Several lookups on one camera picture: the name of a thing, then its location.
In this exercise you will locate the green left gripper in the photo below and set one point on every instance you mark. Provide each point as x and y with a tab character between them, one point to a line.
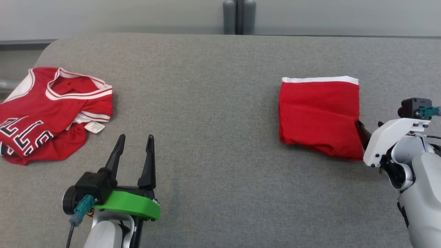
134	203

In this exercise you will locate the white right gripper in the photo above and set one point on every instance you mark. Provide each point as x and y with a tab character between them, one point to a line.
379	144

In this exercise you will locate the red shorts white waistband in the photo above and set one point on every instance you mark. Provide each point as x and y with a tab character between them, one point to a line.
317	113

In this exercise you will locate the red basketball jersey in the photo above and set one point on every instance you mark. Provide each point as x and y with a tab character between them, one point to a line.
41	103

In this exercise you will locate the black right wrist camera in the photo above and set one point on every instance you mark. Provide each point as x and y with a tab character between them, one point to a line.
415	106

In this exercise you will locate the grey partition post pair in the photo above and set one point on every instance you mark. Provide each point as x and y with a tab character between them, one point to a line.
229	17

